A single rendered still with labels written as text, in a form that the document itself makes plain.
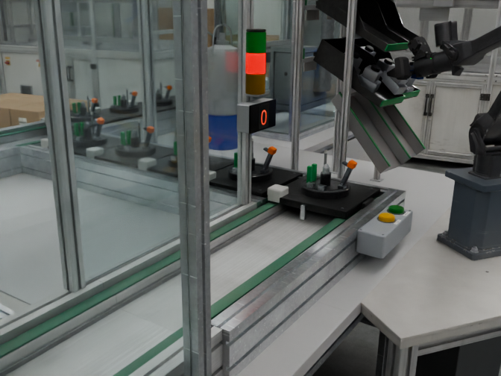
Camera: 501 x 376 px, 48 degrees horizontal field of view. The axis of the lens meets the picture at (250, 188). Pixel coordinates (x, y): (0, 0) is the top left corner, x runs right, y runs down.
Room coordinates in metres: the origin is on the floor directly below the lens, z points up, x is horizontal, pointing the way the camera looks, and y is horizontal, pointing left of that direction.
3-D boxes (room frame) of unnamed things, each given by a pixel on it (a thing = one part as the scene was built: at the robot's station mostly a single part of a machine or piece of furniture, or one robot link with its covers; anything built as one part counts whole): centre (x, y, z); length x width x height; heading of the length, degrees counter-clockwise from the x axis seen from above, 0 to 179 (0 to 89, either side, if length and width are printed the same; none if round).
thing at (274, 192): (1.47, -0.08, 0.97); 0.05 x 0.05 x 0.04; 57
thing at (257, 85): (1.41, -0.01, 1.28); 0.05 x 0.05 x 0.05
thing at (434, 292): (1.43, -0.59, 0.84); 0.90 x 0.70 x 0.03; 111
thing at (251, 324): (1.19, -0.19, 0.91); 0.89 x 0.06 x 0.11; 147
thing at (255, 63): (1.41, -0.01, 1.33); 0.05 x 0.05 x 0.05
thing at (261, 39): (1.41, -0.01, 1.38); 0.05 x 0.05 x 0.05
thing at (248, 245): (1.26, -0.03, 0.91); 0.84 x 0.28 x 0.10; 147
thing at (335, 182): (1.50, -0.21, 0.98); 0.14 x 0.14 x 0.02
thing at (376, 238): (1.31, -0.35, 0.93); 0.21 x 0.07 x 0.06; 147
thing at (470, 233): (1.38, -0.61, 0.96); 0.15 x 0.15 x 0.20; 21
